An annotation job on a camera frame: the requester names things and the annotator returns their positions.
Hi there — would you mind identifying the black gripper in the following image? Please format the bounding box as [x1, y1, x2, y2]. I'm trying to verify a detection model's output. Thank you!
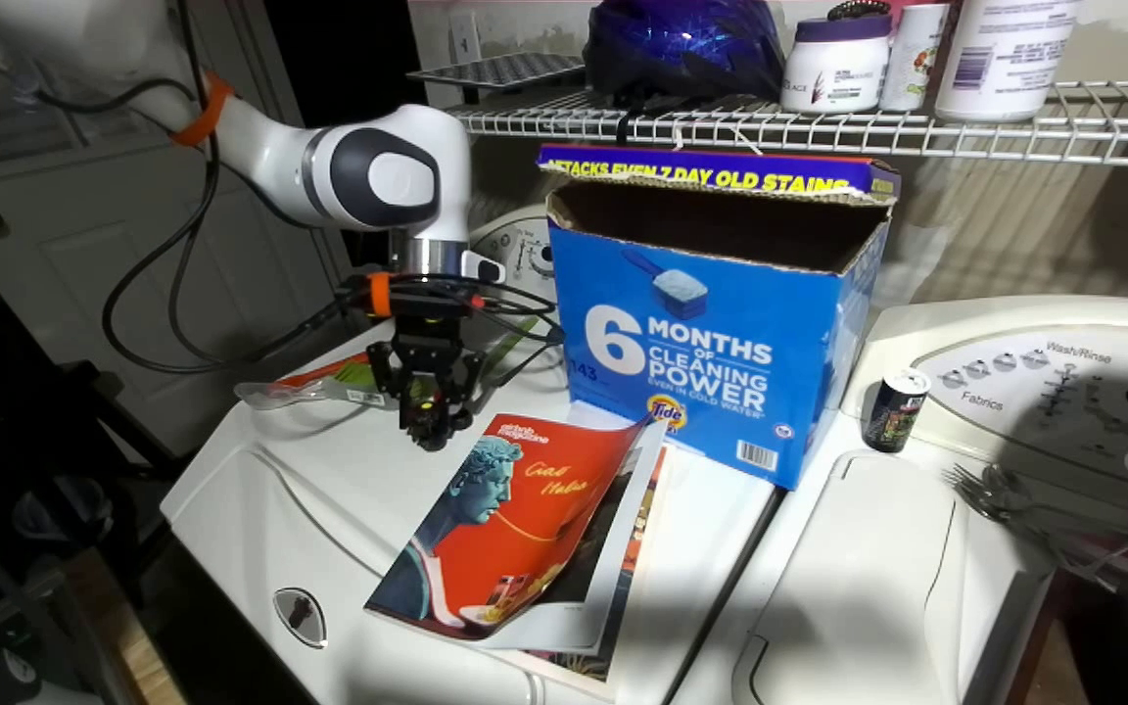
[365, 310, 491, 456]

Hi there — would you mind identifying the orange blue magazine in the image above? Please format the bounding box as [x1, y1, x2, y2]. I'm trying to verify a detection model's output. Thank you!
[365, 412, 673, 681]

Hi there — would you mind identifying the white washing machine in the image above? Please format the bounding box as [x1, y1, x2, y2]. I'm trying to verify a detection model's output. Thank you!
[158, 199, 793, 705]

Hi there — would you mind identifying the blue orange detergent box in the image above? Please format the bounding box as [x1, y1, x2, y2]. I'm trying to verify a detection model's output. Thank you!
[532, 137, 907, 494]

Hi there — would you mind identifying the grey grid panel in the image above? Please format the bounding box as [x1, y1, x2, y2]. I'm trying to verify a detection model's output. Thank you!
[408, 46, 593, 100]

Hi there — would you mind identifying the wooden plank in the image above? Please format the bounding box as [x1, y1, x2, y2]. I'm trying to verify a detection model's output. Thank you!
[61, 544, 187, 705]

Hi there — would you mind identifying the shiny blue helmet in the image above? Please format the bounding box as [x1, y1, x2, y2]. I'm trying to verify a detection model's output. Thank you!
[584, 0, 793, 109]

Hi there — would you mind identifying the grey door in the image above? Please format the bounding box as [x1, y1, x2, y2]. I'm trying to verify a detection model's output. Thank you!
[0, 0, 344, 447]

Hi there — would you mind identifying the small black can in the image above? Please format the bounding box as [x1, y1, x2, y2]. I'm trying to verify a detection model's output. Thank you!
[858, 366, 938, 459]

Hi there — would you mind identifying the white dryer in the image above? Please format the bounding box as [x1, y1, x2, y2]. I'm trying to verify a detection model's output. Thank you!
[666, 292, 1128, 705]

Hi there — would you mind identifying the white jar dark lid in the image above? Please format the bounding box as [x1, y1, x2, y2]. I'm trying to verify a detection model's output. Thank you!
[780, 12, 897, 118]

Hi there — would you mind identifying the slim white bottle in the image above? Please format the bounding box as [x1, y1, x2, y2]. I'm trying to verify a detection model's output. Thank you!
[879, 0, 957, 115]

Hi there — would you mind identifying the large white bottle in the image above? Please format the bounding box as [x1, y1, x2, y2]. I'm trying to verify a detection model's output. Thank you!
[934, 0, 1087, 128]

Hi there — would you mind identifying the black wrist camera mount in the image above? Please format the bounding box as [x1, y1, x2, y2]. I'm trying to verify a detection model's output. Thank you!
[361, 265, 510, 339]

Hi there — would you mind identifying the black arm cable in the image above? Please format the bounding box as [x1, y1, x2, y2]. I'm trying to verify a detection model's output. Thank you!
[66, 74, 563, 399]

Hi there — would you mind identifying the white wall outlet plate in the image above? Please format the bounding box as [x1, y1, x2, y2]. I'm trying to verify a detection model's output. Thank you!
[444, 10, 485, 71]

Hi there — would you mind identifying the orange cable strap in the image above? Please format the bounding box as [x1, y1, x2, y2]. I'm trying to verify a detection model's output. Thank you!
[178, 74, 243, 148]

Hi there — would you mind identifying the white wire shelf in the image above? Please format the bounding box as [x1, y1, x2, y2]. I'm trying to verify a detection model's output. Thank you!
[413, 74, 1128, 171]

